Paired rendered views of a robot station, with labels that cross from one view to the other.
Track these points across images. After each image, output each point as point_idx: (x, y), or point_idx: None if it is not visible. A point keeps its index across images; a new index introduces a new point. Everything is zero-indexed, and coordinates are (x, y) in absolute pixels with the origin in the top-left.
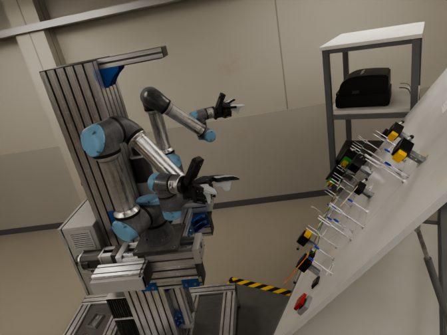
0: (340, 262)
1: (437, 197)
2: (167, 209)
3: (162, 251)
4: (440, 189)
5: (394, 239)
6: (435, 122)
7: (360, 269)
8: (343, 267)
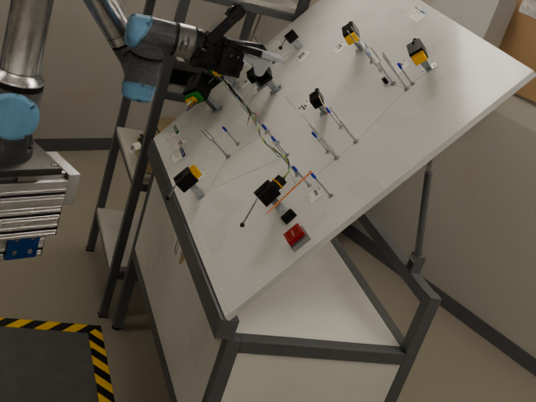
0: (340, 181)
1: (500, 94)
2: (151, 80)
3: (35, 171)
4: (498, 88)
5: (454, 135)
6: (410, 31)
7: (408, 172)
8: (359, 182)
